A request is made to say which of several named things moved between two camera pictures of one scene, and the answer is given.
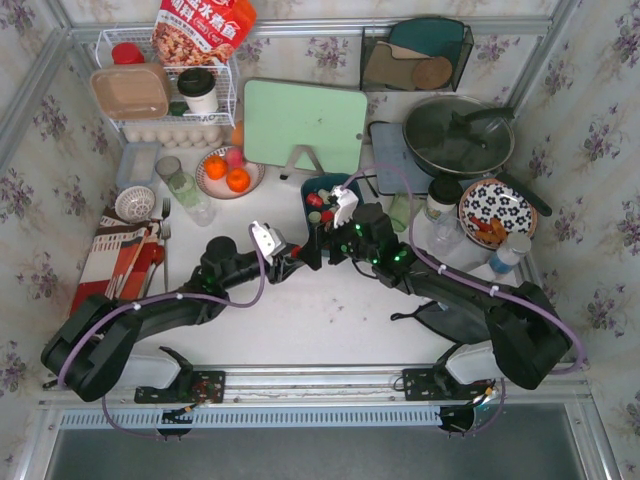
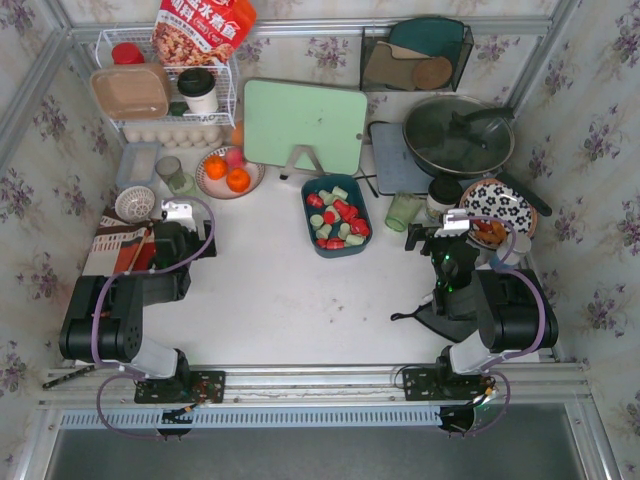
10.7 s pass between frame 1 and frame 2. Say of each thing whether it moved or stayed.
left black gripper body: moved
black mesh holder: stayed
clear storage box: stayed
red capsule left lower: stayed
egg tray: stayed
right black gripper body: moved
